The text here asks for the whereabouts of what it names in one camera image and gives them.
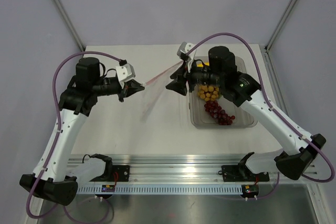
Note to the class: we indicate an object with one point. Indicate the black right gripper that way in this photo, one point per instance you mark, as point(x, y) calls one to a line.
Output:
point(179, 85)

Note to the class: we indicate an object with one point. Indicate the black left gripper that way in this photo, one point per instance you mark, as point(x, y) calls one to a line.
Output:
point(130, 87)

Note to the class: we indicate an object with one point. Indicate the clear red-dotted zip bag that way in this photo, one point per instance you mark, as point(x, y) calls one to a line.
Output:
point(154, 88)

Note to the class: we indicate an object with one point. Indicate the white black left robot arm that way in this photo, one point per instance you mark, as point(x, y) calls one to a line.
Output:
point(50, 180)

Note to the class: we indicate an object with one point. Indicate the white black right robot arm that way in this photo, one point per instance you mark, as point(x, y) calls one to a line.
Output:
point(299, 147)

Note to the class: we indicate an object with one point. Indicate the yellow banana bunch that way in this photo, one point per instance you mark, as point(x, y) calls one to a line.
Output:
point(201, 64)

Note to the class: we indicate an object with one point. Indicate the brown longan bunch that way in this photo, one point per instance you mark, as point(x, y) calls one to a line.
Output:
point(208, 93)

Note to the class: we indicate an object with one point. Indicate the red grape bunch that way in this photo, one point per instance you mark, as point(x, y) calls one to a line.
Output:
point(220, 115)

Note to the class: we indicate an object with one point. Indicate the left small circuit board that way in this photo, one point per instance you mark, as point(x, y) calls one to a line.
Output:
point(108, 188)

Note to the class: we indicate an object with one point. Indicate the small circuit board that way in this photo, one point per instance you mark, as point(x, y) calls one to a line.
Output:
point(108, 188)
point(250, 190)

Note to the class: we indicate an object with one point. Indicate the right small circuit board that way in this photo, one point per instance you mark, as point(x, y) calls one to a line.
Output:
point(250, 190)

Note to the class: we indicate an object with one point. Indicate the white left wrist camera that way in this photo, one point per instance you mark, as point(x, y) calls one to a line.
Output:
point(124, 74)

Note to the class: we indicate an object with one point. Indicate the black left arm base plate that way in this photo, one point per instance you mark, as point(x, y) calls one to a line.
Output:
point(119, 172)

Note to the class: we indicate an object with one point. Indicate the aluminium mounting rail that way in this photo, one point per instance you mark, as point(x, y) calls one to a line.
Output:
point(171, 175)

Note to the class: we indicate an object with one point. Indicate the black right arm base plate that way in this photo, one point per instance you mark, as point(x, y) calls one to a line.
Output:
point(235, 173)

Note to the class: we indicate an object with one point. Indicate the left aluminium frame post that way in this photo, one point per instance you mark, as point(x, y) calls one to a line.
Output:
point(68, 23)

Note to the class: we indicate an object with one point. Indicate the aluminium frame post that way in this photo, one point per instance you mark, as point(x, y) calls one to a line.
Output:
point(281, 24)
point(68, 23)

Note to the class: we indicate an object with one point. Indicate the right aluminium frame post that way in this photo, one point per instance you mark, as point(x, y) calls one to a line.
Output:
point(281, 24)

